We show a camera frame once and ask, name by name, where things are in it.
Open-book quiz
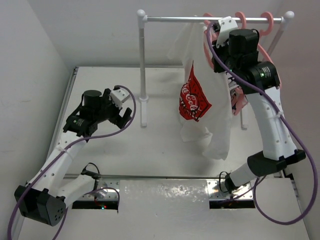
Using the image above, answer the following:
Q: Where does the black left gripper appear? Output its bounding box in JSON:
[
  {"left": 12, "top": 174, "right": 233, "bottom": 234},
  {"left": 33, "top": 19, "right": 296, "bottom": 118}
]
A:
[{"left": 93, "top": 89, "right": 130, "bottom": 128}]

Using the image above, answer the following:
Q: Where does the white t shirt red print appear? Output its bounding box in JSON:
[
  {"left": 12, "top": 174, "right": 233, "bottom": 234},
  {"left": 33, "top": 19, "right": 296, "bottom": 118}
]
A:
[{"left": 168, "top": 23, "right": 233, "bottom": 160}]

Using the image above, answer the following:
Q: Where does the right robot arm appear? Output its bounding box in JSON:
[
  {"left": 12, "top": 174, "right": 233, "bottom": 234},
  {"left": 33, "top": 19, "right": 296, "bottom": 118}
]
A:
[{"left": 212, "top": 28, "right": 306, "bottom": 193}]

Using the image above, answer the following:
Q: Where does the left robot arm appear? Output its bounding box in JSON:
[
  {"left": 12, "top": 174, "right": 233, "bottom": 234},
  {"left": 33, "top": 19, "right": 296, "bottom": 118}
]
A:
[{"left": 14, "top": 85, "right": 137, "bottom": 227}]

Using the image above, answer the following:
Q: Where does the newspaper print shirt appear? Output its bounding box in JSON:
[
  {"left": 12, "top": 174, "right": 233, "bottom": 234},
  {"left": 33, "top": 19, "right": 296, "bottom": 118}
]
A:
[{"left": 225, "top": 72, "right": 239, "bottom": 93}]

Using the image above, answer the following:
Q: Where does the empty pink hanger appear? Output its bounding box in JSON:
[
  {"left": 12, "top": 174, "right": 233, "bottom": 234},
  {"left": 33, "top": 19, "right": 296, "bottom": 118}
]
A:
[{"left": 254, "top": 11, "right": 283, "bottom": 91}]

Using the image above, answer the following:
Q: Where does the pink patterned shirt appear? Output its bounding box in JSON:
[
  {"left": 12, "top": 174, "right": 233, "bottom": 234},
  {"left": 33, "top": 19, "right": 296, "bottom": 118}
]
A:
[{"left": 230, "top": 86, "right": 248, "bottom": 116}]

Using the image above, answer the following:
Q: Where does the pink hanger with pink shirt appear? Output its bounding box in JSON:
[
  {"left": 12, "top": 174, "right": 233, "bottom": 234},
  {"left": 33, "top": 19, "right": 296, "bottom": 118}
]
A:
[{"left": 232, "top": 11, "right": 248, "bottom": 116}]

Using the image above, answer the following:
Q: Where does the white clothes rack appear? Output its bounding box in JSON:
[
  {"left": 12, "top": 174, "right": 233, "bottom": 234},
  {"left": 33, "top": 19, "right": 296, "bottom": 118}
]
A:
[{"left": 137, "top": 9, "right": 295, "bottom": 128}]

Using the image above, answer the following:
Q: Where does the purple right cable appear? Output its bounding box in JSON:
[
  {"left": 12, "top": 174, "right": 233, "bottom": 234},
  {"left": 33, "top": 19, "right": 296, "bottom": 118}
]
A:
[{"left": 205, "top": 22, "right": 315, "bottom": 224}]

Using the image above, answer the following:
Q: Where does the purple cable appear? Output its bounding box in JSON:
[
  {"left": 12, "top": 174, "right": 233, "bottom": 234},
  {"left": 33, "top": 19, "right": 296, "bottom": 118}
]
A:
[
  {"left": 205, "top": 22, "right": 315, "bottom": 224},
  {"left": 6, "top": 85, "right": 137, "bottom": 240}
]

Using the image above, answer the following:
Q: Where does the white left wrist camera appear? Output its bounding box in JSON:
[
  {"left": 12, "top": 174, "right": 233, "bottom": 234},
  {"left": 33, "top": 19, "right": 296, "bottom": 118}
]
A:
[{"left": 109, "top": 86, "right": 130, "bottom": 109}]

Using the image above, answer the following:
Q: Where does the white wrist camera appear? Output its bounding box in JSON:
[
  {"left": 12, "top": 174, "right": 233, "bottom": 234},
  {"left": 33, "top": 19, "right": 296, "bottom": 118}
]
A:
[
  {"left": 216, "top": 16, "right": 238, "bottom": 48},
  {"left": 109, "top": 86, "right": 130, "bottom": 109}
]

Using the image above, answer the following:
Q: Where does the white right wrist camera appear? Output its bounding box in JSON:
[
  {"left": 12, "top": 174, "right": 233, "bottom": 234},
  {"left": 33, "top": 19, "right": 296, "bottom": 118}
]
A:
[{"left": 216, "top": 16, "right": 238, "bottom": 48}]

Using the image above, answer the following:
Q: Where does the metal base plate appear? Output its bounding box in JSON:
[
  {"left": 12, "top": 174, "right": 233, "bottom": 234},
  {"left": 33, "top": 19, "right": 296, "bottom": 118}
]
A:
[{"left": 73, "top": 176, "right": 256, "bottom": 202}]

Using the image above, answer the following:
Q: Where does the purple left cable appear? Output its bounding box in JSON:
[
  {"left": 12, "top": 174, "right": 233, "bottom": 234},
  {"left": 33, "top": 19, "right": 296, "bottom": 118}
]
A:
[{"left": 6, "top": 85, "right": 137, "bottom": 240}]

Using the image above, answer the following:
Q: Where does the aluminium table edge rail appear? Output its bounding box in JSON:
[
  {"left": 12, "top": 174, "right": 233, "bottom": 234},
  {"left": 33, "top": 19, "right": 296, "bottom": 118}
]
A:
[{"left": 6, "top": 66, "right": 79, "bottom": 240}]

